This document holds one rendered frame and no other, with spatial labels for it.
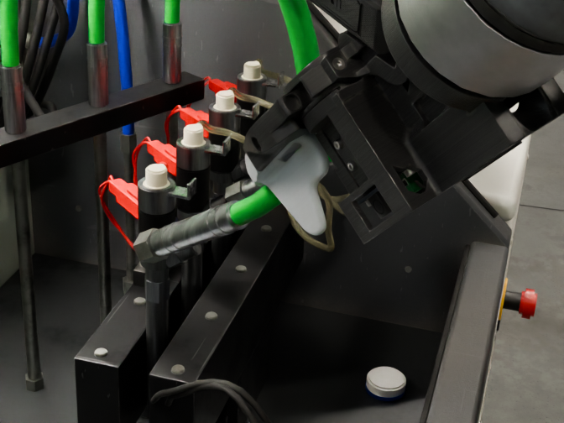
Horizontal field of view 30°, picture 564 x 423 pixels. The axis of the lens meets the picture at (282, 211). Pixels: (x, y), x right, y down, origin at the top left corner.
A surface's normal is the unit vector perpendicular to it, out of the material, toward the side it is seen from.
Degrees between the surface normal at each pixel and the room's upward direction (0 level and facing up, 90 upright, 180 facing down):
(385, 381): 0
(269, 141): 97
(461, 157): 103
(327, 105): 92
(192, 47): 90
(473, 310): 0
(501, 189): 0
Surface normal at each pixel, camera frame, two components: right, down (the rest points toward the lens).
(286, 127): -0.35, 0.12
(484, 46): -0.42, 0.80
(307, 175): -0.76, 0.43
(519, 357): 0.05, -0.88
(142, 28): -0.27, 0.44
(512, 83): 0.07, 0.95
